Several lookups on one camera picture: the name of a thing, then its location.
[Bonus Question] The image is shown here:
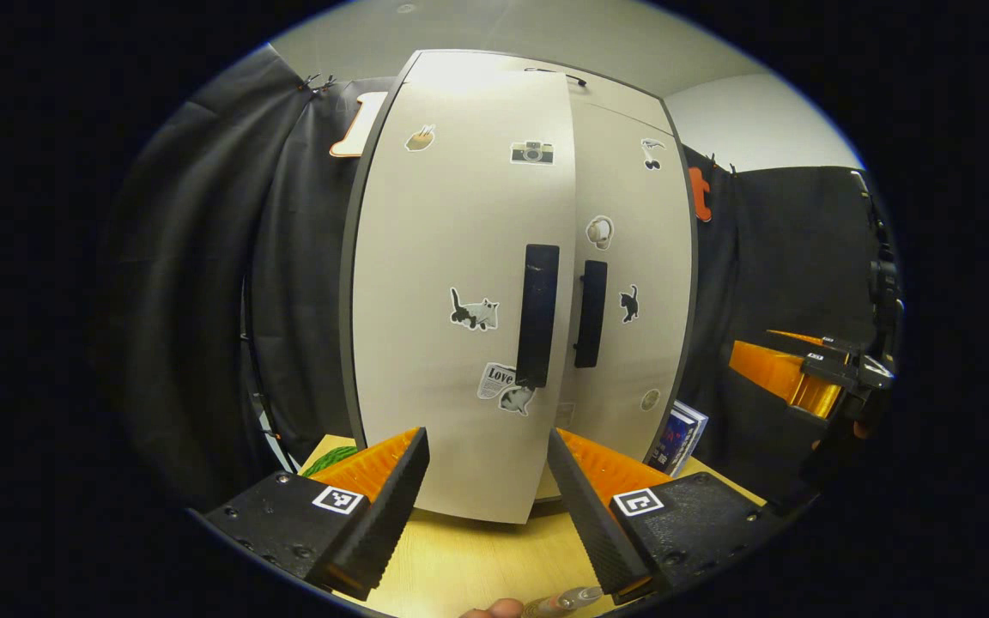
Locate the blue printed box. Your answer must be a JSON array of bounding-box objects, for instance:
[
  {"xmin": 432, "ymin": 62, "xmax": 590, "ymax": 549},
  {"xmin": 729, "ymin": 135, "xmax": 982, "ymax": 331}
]
[{"xmin": 647, "ymin": 399, "xmax": 710, "ymax": 478}]

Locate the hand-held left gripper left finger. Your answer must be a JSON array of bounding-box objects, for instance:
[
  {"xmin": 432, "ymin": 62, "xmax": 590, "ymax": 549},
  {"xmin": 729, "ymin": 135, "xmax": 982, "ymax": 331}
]
[{"xmin": 203, "ymin": 427, "xmax": 431, "ymax": 602}]

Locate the black door handle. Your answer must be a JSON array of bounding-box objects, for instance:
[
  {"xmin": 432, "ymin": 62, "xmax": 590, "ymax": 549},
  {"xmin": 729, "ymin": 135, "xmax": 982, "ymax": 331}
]
[
  {"xmin": 573, "ymin": 260, "xmax": 609, "ymax": 368},
  {"xmin": 516, "ymin": 244, "xmax": 561, "ymax": 389}
]

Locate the white cabinet door cherry sticker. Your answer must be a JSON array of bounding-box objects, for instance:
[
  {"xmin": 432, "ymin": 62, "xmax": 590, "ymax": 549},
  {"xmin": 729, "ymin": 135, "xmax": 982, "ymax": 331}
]
[{"xmin": 533, "ymin": 90, "xmax": 697, "ymax": 503}]

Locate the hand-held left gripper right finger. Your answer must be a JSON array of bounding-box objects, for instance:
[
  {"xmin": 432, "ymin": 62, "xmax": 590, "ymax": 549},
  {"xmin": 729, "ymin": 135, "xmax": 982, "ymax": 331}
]
[{"xmin": 546, "ymin": 427, "xmax": 792, "ymax": 604}]

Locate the clear bottle with pink label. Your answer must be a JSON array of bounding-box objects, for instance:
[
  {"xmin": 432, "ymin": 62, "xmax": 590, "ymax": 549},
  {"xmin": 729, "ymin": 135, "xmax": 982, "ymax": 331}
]
[{"xmin": 520, "ymin": 586, "xmax": 604, "ymax": 617}]

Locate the black drawer handle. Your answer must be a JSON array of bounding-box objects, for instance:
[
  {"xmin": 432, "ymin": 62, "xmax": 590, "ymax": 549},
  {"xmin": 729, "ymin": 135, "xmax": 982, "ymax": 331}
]
[{"xmin": 525, "ymin": 67, "xmax": 588, "ymax": 87}]

